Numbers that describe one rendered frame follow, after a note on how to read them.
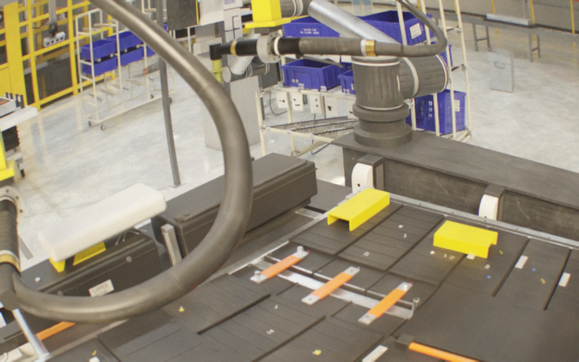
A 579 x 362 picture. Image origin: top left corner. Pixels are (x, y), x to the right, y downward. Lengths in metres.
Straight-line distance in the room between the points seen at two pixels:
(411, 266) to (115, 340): 0.64
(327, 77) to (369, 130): 1.66
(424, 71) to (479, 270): 1.25
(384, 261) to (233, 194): 0.64
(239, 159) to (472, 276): 0.64
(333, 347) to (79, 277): 0.53
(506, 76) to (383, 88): 5.19
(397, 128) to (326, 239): 0.92
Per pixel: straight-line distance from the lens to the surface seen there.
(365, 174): 1.62
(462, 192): 1.88
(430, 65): 2.21
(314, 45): 1.21
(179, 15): 3.46
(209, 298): 1.08
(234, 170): 0.56
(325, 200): 1.74
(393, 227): 1.27
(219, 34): 3.82
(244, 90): 4.89
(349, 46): 1.18
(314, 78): 3.72
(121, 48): 6.95
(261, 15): 1.26
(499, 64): 7.09
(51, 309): 0.52
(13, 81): 10.42
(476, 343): 0.88
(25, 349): 1.40
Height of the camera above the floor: 1.61
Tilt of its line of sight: 21 degrees down
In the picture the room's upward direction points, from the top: 6 degrees counter-clockwise
